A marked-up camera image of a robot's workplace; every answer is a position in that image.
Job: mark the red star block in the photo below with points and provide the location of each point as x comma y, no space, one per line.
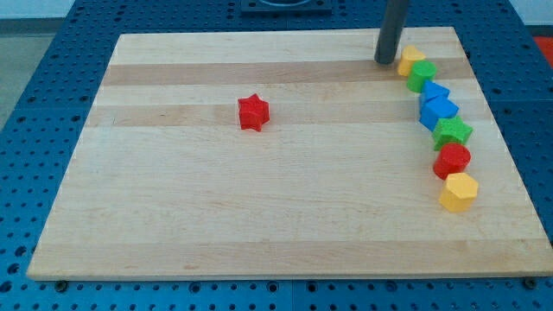
253,112

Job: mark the green star block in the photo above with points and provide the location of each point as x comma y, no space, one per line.
451,130

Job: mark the wooden board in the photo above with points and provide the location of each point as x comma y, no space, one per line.
163,183

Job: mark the small blue block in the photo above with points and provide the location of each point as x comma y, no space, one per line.
430,91

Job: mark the blue cube block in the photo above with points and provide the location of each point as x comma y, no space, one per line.
436,108

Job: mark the green cylinder block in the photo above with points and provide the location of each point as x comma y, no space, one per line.
421,71

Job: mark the red cylinder block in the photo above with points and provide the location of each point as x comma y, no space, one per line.
453,158

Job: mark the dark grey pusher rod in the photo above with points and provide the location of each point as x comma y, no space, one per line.
390,31

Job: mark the yellow hexagon block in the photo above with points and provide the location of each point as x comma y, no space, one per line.
459,192

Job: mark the dark blue base plate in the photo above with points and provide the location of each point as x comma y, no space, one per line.
250,7

